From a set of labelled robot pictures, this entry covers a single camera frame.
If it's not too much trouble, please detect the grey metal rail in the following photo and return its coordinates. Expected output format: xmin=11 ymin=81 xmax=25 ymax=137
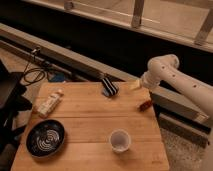
xmin=0 ymin=23 xmax=210 ymax=126

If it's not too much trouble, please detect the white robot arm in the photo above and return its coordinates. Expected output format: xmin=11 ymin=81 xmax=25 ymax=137
xmin=131 ymin=54 xmax=213 ymax=117

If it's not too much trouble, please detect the blue object on floor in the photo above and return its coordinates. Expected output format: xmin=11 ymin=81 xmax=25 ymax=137
xmin=50 ymin=73 xmax=65 ymax=82

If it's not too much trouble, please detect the black patterned ceramic bowl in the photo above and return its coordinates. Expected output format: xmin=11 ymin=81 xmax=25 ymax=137
xmin=26 ymin=119 xmax=65 ymax=158

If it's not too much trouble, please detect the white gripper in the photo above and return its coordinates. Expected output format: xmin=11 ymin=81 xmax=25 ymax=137
xmin=130 ymin=73 xmax=160 ymax=90

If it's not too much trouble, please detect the black chair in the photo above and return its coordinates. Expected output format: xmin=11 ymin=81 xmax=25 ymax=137
xmin=0 ymin=60 xmax=32 ymax=154

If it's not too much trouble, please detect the white plastic bottle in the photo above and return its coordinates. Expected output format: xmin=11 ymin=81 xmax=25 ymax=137
xmin=37 ymin=89 xmax=63 ymax=118

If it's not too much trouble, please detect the clear plastic cup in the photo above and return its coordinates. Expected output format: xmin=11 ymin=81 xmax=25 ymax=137
xmin=109 ymin=129 xmax=131 ymax=154

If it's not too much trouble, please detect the black cable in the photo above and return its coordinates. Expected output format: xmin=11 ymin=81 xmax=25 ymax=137
xmin=20 ymin=46 xmax=54 ymax=86

